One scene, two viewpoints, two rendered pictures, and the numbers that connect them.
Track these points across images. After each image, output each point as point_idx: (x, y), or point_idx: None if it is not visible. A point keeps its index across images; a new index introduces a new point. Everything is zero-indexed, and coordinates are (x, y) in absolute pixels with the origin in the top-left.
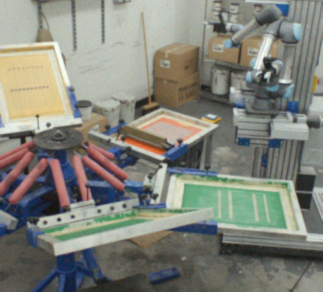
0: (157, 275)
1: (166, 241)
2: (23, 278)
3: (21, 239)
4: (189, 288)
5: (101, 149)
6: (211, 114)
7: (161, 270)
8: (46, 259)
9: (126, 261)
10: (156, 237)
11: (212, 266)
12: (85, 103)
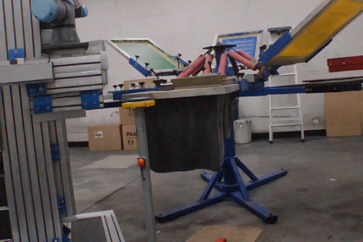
0: (174, 211)
1: (186, 237)
2: (284, 193)
3: (331, 202)
4: (142, 219)
5: (204, 66)
6: (138, 98)
7: (172, 212)
8: (285, 202)
9: (214, 217)
10: (200, 233)
11: (124, 233)
12: None
